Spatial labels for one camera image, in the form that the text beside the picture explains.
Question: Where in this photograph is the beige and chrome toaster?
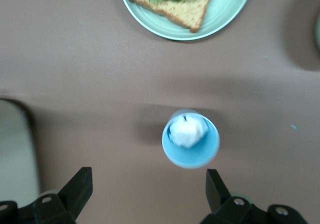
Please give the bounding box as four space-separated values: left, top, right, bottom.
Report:
0 98 41 202

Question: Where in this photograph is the pale green plate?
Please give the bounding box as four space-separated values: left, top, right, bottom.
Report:
117 0 255 41

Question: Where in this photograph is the crumpled white paper ball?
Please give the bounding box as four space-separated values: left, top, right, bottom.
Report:
169 114 210 149

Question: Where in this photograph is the blue cup holding white paper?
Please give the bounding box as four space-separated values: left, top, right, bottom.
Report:
161 108 221 169

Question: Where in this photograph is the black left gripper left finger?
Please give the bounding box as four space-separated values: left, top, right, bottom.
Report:
31 167 94 224

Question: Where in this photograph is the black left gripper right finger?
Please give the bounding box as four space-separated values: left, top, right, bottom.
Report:
199 168 309 224

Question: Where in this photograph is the brown toast slice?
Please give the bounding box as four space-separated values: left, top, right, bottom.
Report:
127 0 214 34

